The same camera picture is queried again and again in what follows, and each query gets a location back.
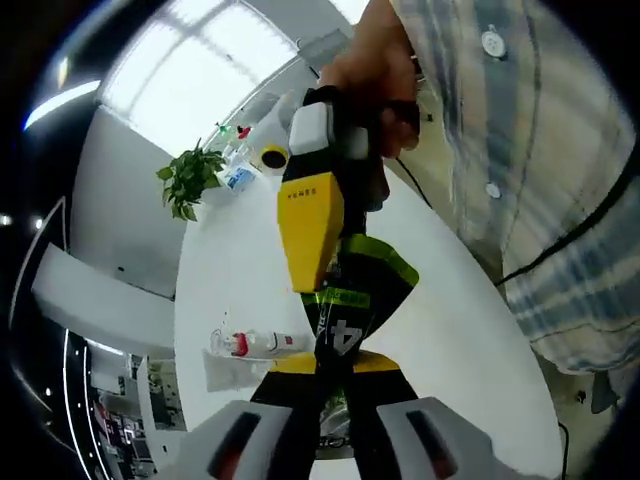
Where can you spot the person's right hand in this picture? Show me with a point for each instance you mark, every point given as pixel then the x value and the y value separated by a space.
pixel 385 85

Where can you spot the white skincare tube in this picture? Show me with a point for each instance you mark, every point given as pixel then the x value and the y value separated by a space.
pixel 235 372

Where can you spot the blue white tissue pack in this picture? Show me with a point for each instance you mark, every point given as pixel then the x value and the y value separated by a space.
pixel 240 179

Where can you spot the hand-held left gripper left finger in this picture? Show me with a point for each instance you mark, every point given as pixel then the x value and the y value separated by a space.
pixel 235 445

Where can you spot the green potted plant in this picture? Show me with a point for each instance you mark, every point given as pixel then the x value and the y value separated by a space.
pixel 192 180

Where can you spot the plaid shirt person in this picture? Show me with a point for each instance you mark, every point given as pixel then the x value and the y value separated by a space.
pixel 540 200

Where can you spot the red collar white skincare bottle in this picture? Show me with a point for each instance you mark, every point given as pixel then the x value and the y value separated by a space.
pixel 252 345

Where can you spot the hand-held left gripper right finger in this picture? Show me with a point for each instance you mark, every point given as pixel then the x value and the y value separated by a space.
pixel 435 445

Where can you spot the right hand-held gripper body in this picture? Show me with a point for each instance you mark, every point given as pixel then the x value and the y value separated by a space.
pixel 310 127

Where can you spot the black green skincare packet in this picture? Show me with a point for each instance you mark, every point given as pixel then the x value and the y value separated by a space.
pixel 365 290

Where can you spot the small white skincare pump bottle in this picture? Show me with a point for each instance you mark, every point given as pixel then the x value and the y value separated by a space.
pixel 295 344

